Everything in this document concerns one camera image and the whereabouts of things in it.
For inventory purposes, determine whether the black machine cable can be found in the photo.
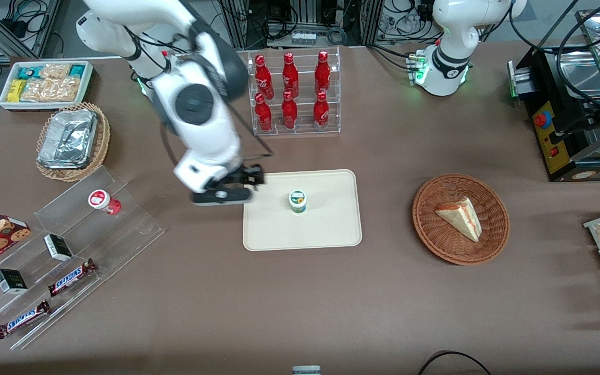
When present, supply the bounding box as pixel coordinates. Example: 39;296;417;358
555;0;600;118
508;0;545;53

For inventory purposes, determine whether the white snack bin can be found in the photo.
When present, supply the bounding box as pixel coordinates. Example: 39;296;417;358
0;60;95;113

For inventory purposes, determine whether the steel machine tray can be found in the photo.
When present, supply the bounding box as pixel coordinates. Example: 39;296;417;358
555;49;600;99

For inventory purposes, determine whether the clear cracker packet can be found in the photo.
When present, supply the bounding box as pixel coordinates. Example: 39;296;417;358
40;64;71;80
20;77;81;103

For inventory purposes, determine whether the sandwich wedge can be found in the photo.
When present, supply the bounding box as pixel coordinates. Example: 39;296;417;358
434;196;483;243

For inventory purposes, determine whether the stack of foil containers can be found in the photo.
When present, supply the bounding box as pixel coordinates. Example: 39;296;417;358
37;109;98;170

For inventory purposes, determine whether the black table cable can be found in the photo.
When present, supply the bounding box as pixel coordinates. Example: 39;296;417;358
418;351;492;375

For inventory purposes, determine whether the red cola bottle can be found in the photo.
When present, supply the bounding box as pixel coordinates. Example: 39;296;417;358
281;91;298;130
255;54;274;99
313;91;330;131
282;52;299;98
315;51;331;96
255;93;273;132

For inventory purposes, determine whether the clear acrylic stepped display stand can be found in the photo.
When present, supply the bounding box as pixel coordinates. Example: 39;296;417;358
0;166;165;351

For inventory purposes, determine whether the light wicker basket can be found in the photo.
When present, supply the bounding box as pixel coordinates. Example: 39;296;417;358
36;102;111;182

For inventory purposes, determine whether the black machine yellow panel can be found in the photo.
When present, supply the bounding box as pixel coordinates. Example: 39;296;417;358
508;44;600;183

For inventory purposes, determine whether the small black carton box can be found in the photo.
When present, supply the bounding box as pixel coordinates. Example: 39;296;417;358
0;269;28;295
44;234;73;262

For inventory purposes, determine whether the red gum jar white lid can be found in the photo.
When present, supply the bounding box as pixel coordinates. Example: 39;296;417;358
88;190;122;215

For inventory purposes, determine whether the yellow snack packet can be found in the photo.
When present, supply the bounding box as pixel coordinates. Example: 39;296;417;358
7;79;27;103

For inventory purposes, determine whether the brown wicker basket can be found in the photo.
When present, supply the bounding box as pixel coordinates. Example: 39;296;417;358
412;173;510;266

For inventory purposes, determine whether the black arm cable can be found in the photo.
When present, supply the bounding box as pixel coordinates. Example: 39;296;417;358
160;104;274;170

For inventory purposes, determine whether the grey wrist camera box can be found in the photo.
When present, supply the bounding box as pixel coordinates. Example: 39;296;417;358
192;186;253;207

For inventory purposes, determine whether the cream plastic tray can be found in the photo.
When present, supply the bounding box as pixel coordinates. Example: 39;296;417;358
243;169;362;252

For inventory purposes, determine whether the Snickers chocolate bar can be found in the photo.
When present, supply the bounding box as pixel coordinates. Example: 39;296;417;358
48;258;97;297
0;300;52;340

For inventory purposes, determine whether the clear acrylic bottle rack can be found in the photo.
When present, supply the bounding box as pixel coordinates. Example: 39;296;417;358
248;47;341;137

